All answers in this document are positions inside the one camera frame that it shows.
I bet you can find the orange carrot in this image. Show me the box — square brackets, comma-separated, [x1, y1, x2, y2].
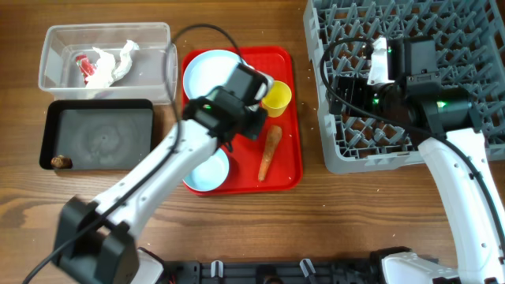
[258, 125, 282, 181]

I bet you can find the yellow plastic cup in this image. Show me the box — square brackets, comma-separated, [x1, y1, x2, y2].
[261, 80, 292, 118]

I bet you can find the light blue bowl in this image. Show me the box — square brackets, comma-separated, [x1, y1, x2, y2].
[183, 149, 230, 192]

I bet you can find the large light blue plate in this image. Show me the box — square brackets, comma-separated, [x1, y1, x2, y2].
[182, 50, 241, 99]

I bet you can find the white tissue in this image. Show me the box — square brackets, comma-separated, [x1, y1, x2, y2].
[86, 39, 139, 88]

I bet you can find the brown food scrap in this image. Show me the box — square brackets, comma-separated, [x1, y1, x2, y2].
[50, 155, 73, 170]

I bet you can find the red snack wrapper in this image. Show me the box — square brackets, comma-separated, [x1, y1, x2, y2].
[75, 54, 96, 84]

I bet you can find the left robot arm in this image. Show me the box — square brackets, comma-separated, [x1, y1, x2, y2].
[48, 63, 273, 283]

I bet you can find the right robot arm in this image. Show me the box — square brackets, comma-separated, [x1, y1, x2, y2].
[322, 36, 504, 283]

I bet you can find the grey dishwasher rack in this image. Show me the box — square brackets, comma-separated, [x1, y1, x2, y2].
[303, 0, 504, 174]

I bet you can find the red serving tray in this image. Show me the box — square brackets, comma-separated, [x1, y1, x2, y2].
[185, 46, 303, 196]

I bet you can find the clear plastic bin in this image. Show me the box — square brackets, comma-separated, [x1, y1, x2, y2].
[38, 22, 178, 104]

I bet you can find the black plastic tray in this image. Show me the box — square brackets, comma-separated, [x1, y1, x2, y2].
[39, 99, 154, 170]

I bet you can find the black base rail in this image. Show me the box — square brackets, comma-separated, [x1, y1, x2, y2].
[159, 259, 385, 284]

